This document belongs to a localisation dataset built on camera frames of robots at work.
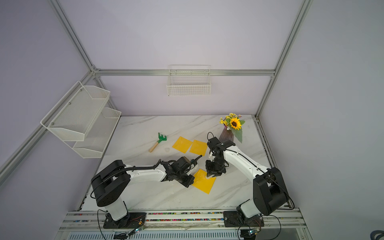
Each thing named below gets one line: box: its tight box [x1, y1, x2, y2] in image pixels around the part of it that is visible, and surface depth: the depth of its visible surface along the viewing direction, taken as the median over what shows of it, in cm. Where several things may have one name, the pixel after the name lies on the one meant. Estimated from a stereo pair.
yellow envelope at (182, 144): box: [171, 136, 193, 154], surface depth 106 cm
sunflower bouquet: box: [219, 113, 245, 144], surface depth 84 cm
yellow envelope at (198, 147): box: [189, 139, 208, 157], surface depth 104 cm
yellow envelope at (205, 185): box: [192, 168, 216, 195], surface depth 87 cm
